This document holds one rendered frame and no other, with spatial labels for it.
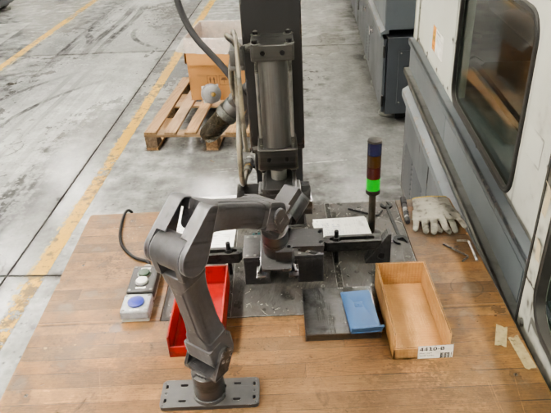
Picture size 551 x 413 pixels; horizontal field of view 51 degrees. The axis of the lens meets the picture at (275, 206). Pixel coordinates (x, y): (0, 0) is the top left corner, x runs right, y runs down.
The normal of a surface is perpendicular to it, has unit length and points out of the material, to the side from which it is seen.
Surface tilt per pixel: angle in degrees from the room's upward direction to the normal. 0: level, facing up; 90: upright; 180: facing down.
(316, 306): 0
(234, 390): 0
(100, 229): 0
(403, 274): 90
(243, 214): 87
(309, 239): 30
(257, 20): 90
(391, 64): 90
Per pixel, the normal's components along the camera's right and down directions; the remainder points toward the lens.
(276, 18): 0.01, 0.52
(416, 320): -0.05, -0.85
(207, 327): 0.77, 0.23
